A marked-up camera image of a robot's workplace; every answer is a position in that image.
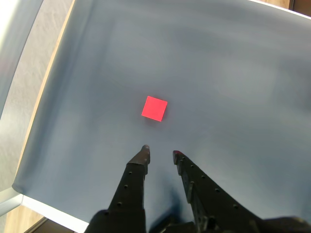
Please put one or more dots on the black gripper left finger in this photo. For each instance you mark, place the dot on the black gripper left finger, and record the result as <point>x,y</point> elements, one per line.
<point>131,189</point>

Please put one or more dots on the grey table mat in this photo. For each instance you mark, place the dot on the grey table mat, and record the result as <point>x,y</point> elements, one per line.
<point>194,60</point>

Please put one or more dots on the silver metal frame rail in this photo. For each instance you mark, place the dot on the silver metal frame rail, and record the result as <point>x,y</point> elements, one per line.
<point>7,201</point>

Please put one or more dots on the red cube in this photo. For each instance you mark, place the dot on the red cube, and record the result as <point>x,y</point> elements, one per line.
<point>154,108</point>

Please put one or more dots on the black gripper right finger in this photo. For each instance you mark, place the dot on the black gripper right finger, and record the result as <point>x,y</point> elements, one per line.
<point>209,201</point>

